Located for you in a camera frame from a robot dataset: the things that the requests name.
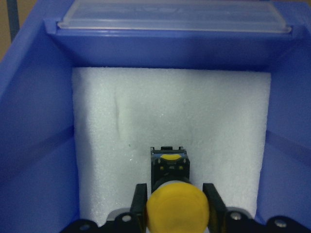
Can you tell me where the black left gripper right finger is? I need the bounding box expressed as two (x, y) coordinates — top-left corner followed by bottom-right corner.
(203, 183), (226, 231)

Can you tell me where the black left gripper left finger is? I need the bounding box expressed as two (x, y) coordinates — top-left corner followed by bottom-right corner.
(130, 183), (147, 231)

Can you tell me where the yellow push button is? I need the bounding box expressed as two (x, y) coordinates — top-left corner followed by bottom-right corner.
(146, 147), (209, 233)

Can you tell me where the white foam pad source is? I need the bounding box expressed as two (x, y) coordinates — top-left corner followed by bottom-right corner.
(72, 67), (271, 225)

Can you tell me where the blue source bin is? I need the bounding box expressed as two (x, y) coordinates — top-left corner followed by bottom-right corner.
(0, 0), (311, 233)

